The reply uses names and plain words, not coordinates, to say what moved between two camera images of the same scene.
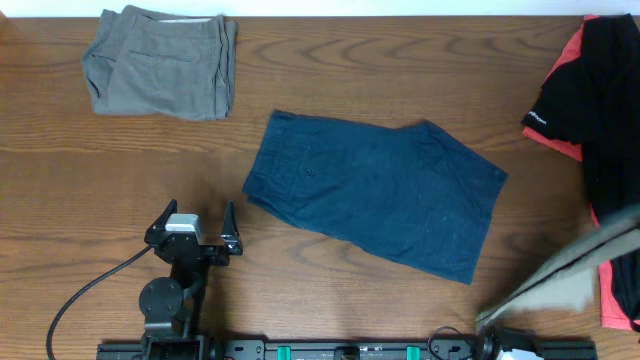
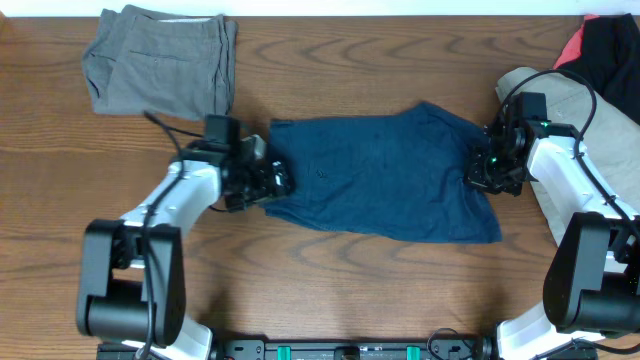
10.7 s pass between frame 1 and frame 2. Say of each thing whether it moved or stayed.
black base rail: stayed
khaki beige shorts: moved
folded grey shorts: stayed
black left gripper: moved
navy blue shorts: moved
